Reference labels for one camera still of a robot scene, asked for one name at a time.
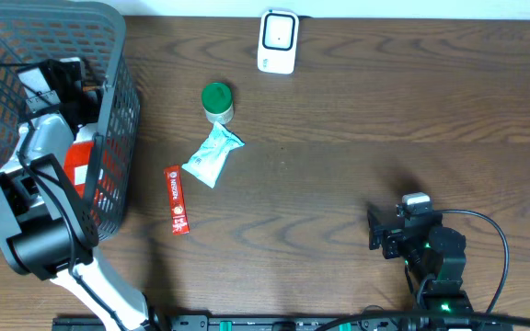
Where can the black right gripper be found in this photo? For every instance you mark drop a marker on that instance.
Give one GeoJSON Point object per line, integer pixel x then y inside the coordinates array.
{"type": "Point", "coordinates": [380, 231]}

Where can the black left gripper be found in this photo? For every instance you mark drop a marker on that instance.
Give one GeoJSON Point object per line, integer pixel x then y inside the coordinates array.
{"type": "Point", "coordinates": [69, 80]}

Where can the small orange snack box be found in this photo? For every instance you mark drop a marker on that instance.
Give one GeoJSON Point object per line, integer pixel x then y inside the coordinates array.
{"type": "Point", "coordinates": [92, 88]}

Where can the red tool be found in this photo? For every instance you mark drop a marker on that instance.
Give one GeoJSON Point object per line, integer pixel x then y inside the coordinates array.
{"type": "Point", "coordinates": [77, 158]}

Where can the green lid jar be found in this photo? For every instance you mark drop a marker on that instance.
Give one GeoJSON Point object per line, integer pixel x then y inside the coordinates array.
{"type": "Point", "coordinates": [217, 102]}

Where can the teal wet wipes pack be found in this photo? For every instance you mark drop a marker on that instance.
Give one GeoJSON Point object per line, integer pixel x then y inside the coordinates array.
{"type": "Point", "coordinates": [207, 163]}

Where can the red coffee stick packet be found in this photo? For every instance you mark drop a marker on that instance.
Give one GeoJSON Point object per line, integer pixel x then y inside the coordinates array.
{"type": "Point", "coordinates": [180, 222]}

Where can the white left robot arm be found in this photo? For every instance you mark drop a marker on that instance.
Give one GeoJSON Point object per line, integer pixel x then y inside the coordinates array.
{"type": "Point", "coordinates": [46, 229]}

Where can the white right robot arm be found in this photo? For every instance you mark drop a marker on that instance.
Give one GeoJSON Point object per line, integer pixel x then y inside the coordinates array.
{"type": "Point", "coordinates": [434, 258]}

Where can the white barcode scanner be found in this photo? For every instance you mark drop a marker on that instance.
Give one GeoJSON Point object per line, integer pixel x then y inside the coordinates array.
{"type": "Point", "coordinates": [278, 34]}

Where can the grey plastic shopping basket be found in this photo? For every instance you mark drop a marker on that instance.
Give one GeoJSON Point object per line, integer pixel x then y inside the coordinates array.
{"type": "Point", "coordinates": [34, 31]}

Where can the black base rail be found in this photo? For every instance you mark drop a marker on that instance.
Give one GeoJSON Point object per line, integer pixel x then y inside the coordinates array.
{"type": "Point", "coordinates": [231, 323]}

